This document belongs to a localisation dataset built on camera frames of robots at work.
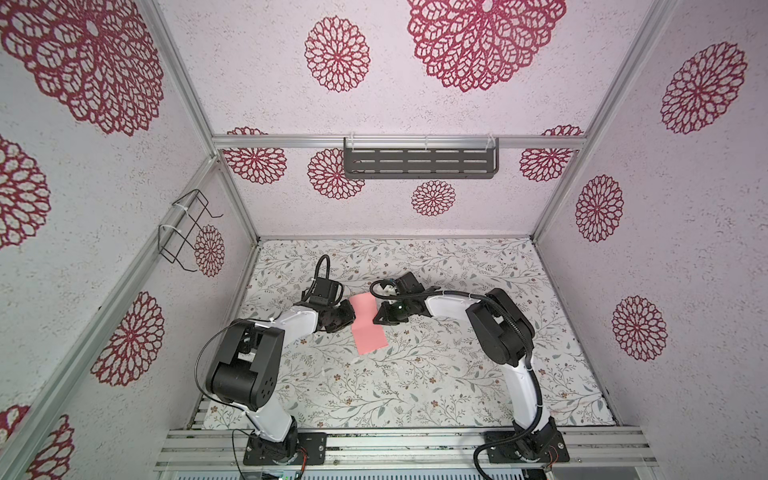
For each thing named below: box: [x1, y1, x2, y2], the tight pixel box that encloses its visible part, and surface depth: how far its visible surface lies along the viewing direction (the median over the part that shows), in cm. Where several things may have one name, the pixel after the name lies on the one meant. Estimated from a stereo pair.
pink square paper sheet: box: [350, 292, 388, 355], surface depth 97 cm
